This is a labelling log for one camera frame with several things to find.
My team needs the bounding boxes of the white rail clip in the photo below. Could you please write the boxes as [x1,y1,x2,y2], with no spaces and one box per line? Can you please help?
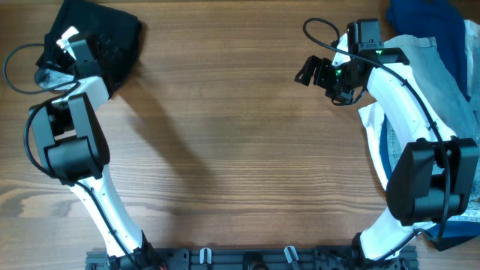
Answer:
[283,245,300,270]
[199,247,212,265]

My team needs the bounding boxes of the right white rail clip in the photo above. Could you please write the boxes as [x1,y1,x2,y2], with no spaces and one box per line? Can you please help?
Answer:
[283,245,300,270]

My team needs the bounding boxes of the left white rail clip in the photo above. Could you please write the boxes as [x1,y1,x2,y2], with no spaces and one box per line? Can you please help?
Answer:
[199,247,212,265]

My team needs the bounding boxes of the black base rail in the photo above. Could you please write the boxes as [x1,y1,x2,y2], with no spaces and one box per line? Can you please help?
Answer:
[85,246,419,270]

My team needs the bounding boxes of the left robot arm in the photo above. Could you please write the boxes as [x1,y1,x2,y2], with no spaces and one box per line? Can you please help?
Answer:
[23,27,166,269]

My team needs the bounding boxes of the light blue denim jeans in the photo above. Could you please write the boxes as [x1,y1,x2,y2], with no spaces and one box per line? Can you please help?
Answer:
[382,34,479,223]

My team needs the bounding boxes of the black shorts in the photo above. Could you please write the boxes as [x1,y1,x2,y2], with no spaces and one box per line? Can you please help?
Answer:
[36,0,142,96]

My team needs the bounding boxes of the blue garment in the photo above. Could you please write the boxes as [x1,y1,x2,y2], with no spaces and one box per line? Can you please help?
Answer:
[385,0,470,101]

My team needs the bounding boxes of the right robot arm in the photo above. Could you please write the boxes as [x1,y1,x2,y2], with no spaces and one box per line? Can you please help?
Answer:
[295,19,479,269]

